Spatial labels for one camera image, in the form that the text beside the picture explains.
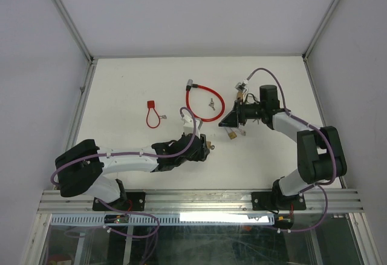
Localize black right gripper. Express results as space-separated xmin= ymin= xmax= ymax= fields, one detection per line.
xmin=218 ymin=97 xmax=265 ymax=128

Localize small brass padlock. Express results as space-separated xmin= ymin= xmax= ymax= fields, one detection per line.
xmin=224 ymin=127 xmax=237 ymax=140

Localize cable lock keys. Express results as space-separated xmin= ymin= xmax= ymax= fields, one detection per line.
xmin=209 ymin=98 xmax=215 ymax=111

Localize red cable lock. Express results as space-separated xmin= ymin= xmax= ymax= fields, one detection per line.
xmin=185 ymin=79 xmax=226 ymax=123

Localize small red padlock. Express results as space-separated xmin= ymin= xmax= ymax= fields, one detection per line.
xmin=147 ymin=100 xmax=155 ymax=109

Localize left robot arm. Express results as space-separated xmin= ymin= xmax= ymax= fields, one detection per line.
xmin=51 ymin=134 xmax=210 ymax=210

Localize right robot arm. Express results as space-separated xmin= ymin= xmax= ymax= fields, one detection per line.
xmin=218 ymin=85 xmax=347 ymax=209

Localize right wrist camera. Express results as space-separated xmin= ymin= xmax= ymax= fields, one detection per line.
xmin=235 ymin=79 xmax=249 ymax=94

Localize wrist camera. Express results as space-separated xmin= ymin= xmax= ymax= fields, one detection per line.
xmin=235 ymin=79 xmax=249 ymax=94
xmin=182 ymin=115 xmax=203 ymax=138

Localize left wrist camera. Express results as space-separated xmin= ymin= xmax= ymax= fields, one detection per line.
xmin=182 ymin=115 xmax=203 ymax=138

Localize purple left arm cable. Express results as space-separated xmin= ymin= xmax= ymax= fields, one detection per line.
xmin=50 ymin=106 xmax=200 ymax=187

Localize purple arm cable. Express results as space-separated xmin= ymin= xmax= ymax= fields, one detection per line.
xmin=246 ymin=67 xmax=338 ymax=234
xmin=50 ymin=106 xmax=200 ymax=187

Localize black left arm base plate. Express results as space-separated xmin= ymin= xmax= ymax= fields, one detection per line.
xmin=92 ymin=191 xmax=146 ymax=212

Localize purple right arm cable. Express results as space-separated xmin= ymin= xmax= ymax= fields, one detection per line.
xmin=246 ymin=67 xmax=338 ymax=234

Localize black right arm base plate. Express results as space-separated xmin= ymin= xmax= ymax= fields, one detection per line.
xmin=251 ymin=191 xmax=307 ymax=212

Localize aluminium mounting rail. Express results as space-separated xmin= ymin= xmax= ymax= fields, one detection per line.
xmin=37 ymin=189 xmax=362 ymax=214

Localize white slotted cable duct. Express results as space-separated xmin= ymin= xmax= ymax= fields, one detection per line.
xmin=51 ymin=212 xmax=275 ymax=226

